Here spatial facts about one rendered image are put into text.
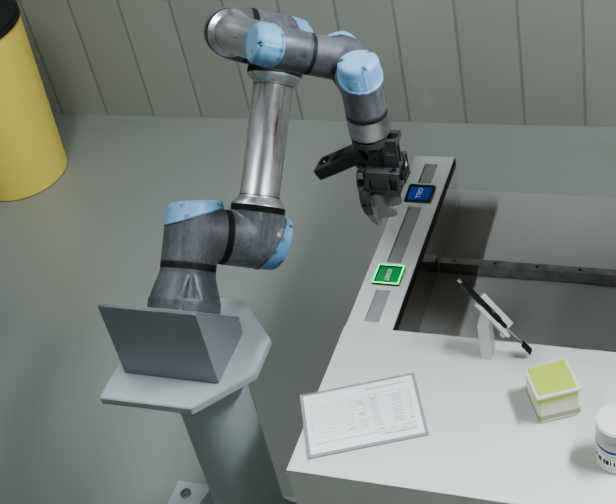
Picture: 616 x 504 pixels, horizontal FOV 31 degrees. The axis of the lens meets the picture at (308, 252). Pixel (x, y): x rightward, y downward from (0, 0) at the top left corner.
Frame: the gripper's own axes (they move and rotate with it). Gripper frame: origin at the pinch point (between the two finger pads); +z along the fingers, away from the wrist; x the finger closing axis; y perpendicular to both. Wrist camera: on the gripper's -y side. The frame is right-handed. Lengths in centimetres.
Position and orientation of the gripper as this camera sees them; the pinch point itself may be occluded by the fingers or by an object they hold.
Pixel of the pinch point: (374, 218)
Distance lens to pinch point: 215.2
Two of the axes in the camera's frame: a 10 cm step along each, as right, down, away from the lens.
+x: 3.0, -6.6, 6.9
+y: 9.4, 0.7, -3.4
